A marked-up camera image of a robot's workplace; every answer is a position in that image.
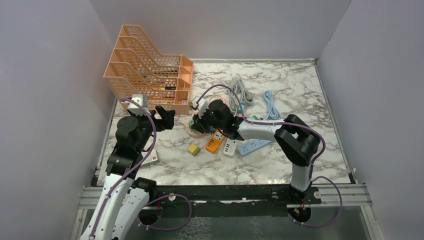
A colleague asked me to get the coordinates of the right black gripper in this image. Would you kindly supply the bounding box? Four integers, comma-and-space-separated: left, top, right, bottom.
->
191, 107, 225, 135

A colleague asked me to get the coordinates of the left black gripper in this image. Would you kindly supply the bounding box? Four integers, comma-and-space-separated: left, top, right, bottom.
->
131, 105, 175, 152

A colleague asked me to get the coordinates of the green plug adapter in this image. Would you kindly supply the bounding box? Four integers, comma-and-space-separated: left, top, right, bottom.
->
188, 119, 196, 129

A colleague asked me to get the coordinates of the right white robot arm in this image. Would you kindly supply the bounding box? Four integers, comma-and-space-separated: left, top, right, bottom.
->
191, 98, 325, 204

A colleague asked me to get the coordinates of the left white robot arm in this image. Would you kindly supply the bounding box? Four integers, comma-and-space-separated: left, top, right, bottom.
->
80, 105, 176, 240

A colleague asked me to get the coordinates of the yellow cube plug adapter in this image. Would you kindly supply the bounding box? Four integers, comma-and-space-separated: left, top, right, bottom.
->
187, 143, 201, 156

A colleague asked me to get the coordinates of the orange power strip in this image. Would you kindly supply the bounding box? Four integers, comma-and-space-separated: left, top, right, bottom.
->
205, 130, 226, 154

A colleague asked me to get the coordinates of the round pink power strip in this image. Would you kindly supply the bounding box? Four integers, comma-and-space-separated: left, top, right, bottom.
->
184, 117, 206, 139

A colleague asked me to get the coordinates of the white red labelled box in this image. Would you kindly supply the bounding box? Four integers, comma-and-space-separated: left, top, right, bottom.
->
140, 149, 159, 168

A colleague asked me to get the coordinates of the white power strip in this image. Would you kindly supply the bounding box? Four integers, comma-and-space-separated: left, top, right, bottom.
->
223, 138, 238, 158

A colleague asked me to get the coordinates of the blue power strip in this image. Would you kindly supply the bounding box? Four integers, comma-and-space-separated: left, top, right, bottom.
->
237, 139, 272, 157

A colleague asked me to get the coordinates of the orange mesh file organizer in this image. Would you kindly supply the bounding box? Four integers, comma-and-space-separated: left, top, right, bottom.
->
103, 24, 194, 115

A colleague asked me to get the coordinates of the pink coiled cable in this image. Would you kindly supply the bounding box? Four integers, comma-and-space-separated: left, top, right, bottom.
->
208, 94, 227, 105

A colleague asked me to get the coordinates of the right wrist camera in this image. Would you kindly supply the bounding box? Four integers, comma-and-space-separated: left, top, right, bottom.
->
191, 95, 208, 119

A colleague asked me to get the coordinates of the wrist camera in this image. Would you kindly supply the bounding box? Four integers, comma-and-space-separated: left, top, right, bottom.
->
127, 94, 149, 116
191, 95, 208, 119

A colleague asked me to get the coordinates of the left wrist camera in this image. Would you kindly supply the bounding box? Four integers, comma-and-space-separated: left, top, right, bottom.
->
127, 94, 149, 116

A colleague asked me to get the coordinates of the grey coiled cable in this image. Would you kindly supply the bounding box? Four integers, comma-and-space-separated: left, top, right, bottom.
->
227, 78, 255, 115

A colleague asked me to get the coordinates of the blue coiled cable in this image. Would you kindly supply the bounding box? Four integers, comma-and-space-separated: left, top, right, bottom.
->
262, 90, 283, 121

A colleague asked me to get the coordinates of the black mounting rail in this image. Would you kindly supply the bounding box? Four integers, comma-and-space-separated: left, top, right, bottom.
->
138, 184, 322, 222

